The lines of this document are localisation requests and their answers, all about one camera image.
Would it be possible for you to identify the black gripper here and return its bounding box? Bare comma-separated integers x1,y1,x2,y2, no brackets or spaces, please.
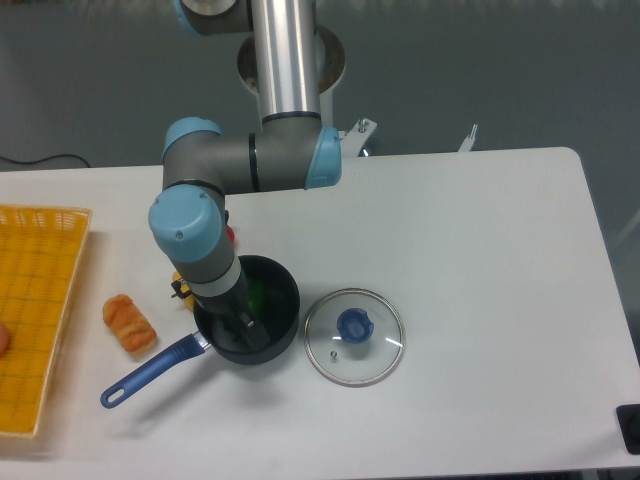
194,272,271,351

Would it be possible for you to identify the green bell pepper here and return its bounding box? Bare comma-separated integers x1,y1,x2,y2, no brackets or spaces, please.
247,278,266,316

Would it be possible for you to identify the glass pot lid blue knob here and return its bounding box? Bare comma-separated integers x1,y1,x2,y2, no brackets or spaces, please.
304,288,405,388

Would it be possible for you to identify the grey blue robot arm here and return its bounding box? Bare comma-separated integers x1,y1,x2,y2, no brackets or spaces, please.
149,1,341,350

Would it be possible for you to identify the yellow bell pepper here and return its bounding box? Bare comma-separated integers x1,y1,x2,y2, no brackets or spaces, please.
171,271,195,311

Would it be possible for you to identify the red bell pepper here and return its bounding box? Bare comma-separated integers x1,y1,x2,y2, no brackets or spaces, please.
226,226,236,244

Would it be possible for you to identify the orange bread loaf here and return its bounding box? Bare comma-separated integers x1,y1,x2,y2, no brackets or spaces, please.
102,294,157,356

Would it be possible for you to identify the yellow woven basket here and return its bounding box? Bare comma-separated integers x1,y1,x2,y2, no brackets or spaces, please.
1,204,92,438

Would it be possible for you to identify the black device at table edge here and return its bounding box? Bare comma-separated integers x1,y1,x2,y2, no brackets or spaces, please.
616,404,640,455

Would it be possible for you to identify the dark pot blue handle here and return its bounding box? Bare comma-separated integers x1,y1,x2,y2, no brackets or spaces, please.
100,255,300,409

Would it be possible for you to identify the black floor cable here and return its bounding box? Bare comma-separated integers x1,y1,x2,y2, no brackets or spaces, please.
0,153,92,168

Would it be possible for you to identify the white right frame bracket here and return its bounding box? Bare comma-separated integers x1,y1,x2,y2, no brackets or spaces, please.
458,123,478,153

